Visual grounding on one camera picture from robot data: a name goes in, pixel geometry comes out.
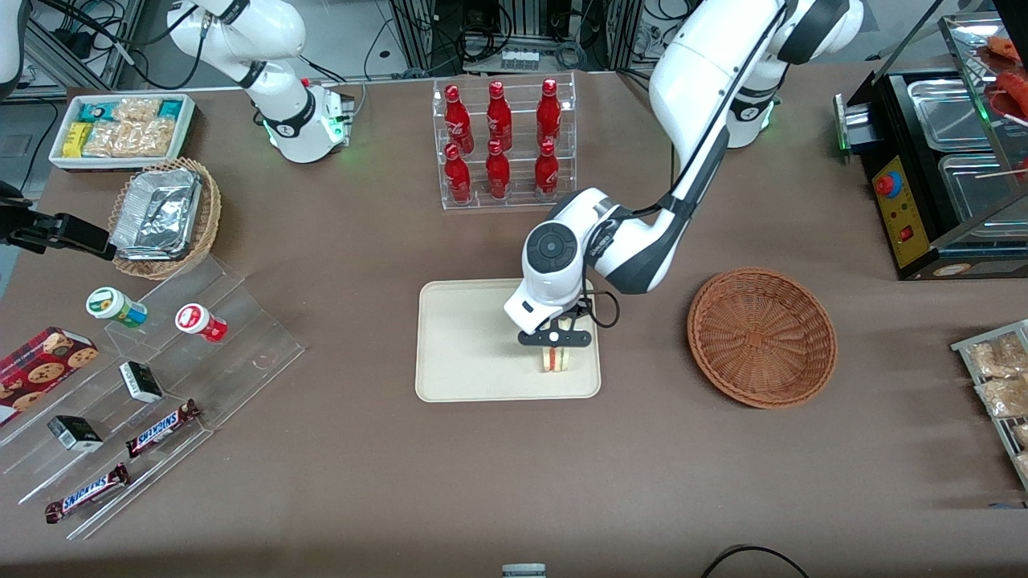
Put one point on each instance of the green lid snack cup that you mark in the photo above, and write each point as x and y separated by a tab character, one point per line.
112	306

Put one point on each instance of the grey box with green light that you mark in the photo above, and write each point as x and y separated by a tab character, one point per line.
853	128

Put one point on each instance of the steel food pan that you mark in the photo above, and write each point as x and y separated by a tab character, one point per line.
948	116

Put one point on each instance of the aluminium foil container stack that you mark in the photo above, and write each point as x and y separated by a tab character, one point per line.
157	213

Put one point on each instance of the red cookie box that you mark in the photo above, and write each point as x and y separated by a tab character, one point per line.
40	369

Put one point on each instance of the red sausage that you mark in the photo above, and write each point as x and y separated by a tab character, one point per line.
1010	46
1013	96

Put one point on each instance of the red soda bottle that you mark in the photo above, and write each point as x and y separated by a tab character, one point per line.
497	175
499	112
548	108
546	173
456	112
458	178

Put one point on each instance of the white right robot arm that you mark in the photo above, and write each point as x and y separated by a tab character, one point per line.
289	120

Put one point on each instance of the clear acrylic bottle rack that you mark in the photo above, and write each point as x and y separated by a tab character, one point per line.
522	205

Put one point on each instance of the black food warmer machine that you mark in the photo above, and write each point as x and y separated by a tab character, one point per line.
903	213

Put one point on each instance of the cream plastic tray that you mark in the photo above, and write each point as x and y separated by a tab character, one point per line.
466	341

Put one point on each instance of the light wicker basket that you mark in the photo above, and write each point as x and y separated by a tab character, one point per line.
210	213

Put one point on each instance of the clear acrylic step display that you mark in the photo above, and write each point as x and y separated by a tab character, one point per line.
241	345

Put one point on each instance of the clear snack bag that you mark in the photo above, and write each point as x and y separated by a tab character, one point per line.
1004	397
996	357
1023	466
1021	435

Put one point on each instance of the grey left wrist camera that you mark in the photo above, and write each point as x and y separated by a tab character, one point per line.
562	338

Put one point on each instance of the yellow snack packet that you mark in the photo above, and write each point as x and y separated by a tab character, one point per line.
76	140

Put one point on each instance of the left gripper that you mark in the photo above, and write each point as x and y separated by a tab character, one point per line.
582	307

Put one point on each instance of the teal snack packet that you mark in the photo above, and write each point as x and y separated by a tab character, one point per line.
96	111
171	108

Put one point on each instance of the Snickers chocolate bar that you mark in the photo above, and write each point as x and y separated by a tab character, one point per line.
161	428
87	493

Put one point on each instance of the white power strip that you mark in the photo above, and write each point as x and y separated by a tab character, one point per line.
520	60

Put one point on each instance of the triangular sandwich wedge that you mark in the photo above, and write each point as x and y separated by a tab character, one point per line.
558	360

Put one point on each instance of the small grey device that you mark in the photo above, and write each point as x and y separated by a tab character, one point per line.
524	571

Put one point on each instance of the red lid snack cup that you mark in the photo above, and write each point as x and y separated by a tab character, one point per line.
197	321

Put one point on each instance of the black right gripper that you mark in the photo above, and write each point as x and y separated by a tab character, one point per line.
50	230

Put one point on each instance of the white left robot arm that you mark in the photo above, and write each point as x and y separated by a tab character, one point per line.
699	80

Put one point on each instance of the white plastic snack bin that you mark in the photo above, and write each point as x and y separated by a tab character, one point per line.
186	132

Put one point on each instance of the clear rice cracker bag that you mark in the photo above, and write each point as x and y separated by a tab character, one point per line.
132	138
136	109

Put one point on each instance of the small dark green box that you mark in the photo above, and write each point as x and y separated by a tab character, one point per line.
75	433
141	382

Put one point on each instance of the brown wicker basket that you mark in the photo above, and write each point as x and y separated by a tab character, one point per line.
759	337

